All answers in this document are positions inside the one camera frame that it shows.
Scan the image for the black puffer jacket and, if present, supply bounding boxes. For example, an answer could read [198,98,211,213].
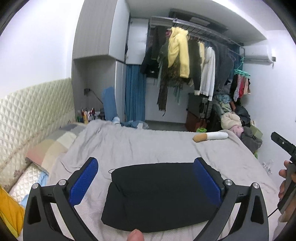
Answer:
[101,162,217,233]

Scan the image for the pile of clothes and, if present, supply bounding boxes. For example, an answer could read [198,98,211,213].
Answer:
[212,94,262,155]

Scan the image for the person's right hand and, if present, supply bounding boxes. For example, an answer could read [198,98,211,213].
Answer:
[278,160,295,222]

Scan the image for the person's left hand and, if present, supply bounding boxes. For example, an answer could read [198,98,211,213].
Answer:
[127,229,144,241]

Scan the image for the pastel patchwork pillow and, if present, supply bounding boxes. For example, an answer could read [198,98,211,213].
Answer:
[26,123,86,175]

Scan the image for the bottles on nightstand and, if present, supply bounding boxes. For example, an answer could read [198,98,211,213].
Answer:
[76,108,102,124]

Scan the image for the cream quilted headboard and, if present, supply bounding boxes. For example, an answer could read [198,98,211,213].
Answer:
[1,78,75,191]

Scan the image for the yellow cloth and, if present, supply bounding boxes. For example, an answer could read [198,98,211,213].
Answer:
[0,186,25,238]

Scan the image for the cigarette shaped pillow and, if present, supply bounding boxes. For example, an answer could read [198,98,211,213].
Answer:
[193,132,228,143]

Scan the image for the blue curtain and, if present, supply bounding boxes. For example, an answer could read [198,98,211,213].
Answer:
[125,65,146,121]

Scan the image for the green sock drying hanger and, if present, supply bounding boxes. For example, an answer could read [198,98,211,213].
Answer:
[234,57,251,77]

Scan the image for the black storage rack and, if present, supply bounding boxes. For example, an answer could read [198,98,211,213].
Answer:
[185,93,213,132]

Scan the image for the white air conditioner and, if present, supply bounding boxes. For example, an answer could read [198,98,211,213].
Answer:
[240,45,276,65]

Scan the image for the dark denim hanging jacket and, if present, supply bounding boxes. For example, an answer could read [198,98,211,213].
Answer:
[213,42,234,92]

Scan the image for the white hanging hoodie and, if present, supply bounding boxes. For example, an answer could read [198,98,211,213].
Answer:
[200,47,216,101]

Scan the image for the dark plaid scarf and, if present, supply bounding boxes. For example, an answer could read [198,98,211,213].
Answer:
[157,43,184,114]

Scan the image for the black hanging jacket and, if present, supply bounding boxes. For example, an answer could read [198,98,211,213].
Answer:
[188,39,201,92]

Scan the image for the grey wardrobe cabinet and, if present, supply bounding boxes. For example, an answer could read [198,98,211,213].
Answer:
[71,0,149,122]

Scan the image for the yellow fleece hoodie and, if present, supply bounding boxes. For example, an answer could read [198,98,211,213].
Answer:
[168,27,190,78]

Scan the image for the black wall socket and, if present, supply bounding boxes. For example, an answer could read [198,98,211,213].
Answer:
[84,88,92,95]

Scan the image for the metal clothes rail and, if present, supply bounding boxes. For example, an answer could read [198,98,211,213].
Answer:
[149,16,245,51]

